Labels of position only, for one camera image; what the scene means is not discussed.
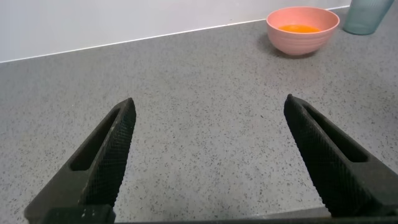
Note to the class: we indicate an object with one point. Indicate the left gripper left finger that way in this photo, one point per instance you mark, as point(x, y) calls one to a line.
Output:
point(105, 168)

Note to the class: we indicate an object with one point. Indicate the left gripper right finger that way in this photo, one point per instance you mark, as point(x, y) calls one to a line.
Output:
point(335, 180)

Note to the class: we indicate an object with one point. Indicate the orange juice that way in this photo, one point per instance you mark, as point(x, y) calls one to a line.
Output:
point(299, 29)

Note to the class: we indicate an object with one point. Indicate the ribbed teal glass cup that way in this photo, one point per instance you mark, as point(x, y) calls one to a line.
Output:
point(363, 18)

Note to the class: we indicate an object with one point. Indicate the pink bowl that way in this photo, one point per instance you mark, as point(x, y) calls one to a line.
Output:
point(298, 43)

